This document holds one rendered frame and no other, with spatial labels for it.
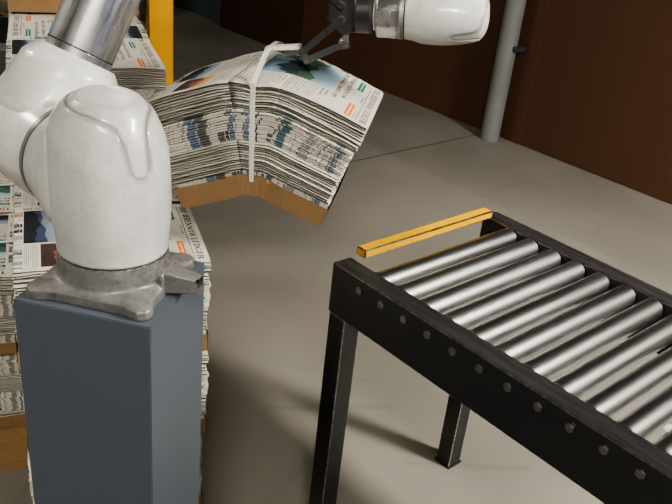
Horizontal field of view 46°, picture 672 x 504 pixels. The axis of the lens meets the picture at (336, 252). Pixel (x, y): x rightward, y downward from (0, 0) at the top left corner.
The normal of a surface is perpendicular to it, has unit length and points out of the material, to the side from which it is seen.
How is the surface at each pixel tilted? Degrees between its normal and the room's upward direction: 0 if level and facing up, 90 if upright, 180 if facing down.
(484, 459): 0
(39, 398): 90
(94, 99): 6
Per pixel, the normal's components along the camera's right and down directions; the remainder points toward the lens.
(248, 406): 0.10, -0.89
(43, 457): -0.22, 0.43
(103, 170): 0.21, 0.31
